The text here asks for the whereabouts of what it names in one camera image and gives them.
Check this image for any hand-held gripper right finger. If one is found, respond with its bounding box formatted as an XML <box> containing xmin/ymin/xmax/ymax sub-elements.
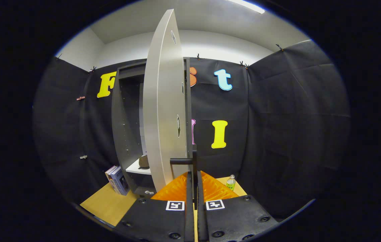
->
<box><xmin>197</xmin><ymin>171</ymin><xmax>280</xmax><ymax>242</ymax></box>

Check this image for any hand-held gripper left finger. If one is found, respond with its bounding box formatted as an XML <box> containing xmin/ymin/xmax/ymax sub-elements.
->
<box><xmin>115</xmin><ymin>171</ymin><xmax>195</xmax><ymax>242</ymax></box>

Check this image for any black door handle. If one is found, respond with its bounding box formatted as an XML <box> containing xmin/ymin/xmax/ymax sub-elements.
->
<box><xmin>170</xmin><ymin>150</ymin><xmax>199</xmax><ymax>202</ymax></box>

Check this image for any beige shoe cabinet door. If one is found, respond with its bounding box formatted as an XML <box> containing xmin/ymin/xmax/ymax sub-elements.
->
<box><xmin>143</xmin><ymin>9</ymin><xmax>188</xmax><ymax>193</ymax></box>

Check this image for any dark grey shoe cabinet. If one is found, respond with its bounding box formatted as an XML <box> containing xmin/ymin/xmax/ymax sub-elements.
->
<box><xmin>111</xmin><ymin>57</ymin><xmax>192</xmax><ymax>197</ymax></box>

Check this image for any blue grey book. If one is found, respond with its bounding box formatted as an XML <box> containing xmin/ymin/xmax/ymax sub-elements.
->
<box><xmin>110</xmin><ymin>167</ymin><xmax>130</xmax><ymax>196</ymax></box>

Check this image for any black backdrop cloth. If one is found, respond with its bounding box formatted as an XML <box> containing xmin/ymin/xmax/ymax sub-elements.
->
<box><xmin>33</xmin><ymin>40</ymin><xmax>350</xmax><ymax>219</ymax></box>

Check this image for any long ceiling light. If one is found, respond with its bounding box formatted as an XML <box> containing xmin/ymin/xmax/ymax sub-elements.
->
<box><xmin>227</xmin><ymin>0</ymin><xmax>265</xmax><ymax>14</ymax></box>

